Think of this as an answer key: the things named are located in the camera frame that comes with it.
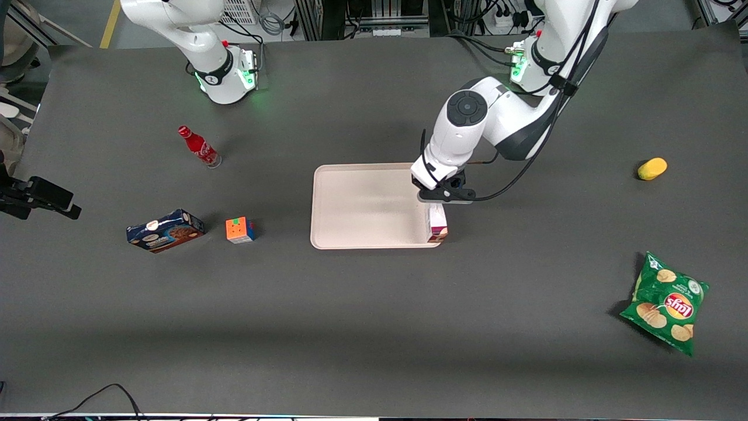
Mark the white power strip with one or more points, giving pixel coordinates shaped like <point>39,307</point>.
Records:
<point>507,19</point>

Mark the white mesh basket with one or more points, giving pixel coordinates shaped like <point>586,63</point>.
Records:
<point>238,10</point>

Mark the blue cookie box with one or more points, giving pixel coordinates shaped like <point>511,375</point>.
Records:
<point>166,231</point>

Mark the green Lay's chip bag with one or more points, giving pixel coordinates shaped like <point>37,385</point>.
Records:
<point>666,304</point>

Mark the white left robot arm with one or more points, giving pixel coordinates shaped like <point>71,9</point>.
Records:
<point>502,117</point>

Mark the colourful puzzle cube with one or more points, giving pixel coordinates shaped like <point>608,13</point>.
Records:
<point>239,230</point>

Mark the white plastic tray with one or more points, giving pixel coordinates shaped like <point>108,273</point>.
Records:
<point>368,204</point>

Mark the red tartan cookie box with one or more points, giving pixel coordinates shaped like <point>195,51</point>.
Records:
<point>437,225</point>

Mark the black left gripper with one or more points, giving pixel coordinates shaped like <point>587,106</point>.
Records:
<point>460,179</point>

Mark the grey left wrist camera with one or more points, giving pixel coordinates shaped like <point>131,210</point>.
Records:
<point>444,202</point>

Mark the red cola bottle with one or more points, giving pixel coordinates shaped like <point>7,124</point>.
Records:
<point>200,147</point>

